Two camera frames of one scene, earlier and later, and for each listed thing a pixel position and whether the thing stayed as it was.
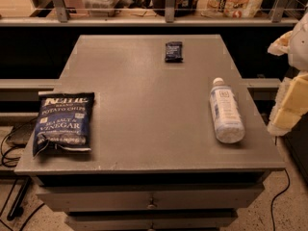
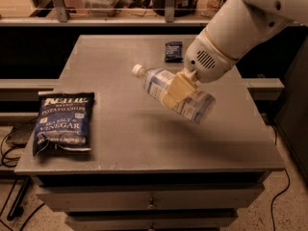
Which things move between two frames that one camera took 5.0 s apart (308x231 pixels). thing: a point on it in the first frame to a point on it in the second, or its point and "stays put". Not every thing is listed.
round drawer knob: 151,205 stays put
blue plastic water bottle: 226,116 to 199,107
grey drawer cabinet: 156,162 stays put
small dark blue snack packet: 173,52 stays put
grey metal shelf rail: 64,19 stays put
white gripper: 300,47 to 206,61
